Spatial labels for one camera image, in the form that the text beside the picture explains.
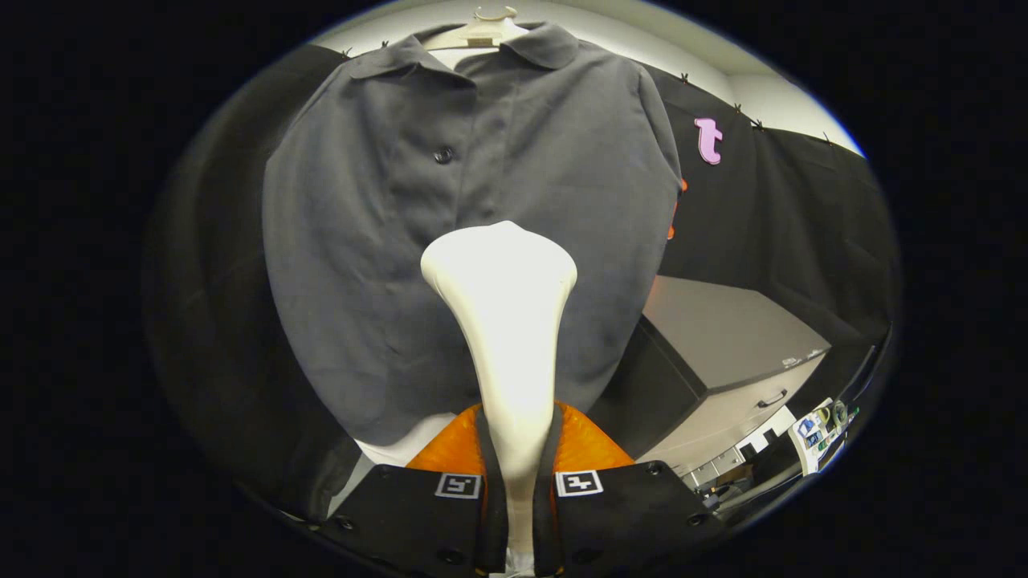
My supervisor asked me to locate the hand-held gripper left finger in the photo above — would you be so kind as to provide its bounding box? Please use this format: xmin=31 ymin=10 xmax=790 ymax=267
xmin=316 ymin=404 xmax=509 ymax=578

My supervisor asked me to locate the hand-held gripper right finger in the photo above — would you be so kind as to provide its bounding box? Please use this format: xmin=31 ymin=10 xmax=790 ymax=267
xmin=534 ymin=404 xmax=728 ymax=578

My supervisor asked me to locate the white garment steamer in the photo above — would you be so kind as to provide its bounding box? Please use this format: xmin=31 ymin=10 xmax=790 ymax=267
xmin=420 ymin=221 xmax=578 ymax=575

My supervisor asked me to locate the grey button-up shirt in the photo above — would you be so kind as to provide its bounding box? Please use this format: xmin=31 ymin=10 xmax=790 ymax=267
xmin=263 ymin=22 xmax=683 ymax=447

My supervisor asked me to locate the cream clothes hanger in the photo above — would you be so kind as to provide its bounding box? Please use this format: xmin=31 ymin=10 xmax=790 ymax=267
xmin=423 ymin=6 xmax=531 ymax=51

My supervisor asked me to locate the grey cabinet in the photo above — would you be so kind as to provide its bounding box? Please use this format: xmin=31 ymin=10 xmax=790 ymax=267
xmin=590 ymin=275 xmax=832 ymax=484

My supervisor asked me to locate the white tray of small items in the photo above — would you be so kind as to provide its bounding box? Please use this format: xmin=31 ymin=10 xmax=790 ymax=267
xmin=787 ymin=397 xmax=860 ymax=476

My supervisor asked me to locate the black backdrop cloth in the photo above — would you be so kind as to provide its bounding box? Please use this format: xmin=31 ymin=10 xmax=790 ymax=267
xmin=145 ymin=44 xmax=900 ymax=523

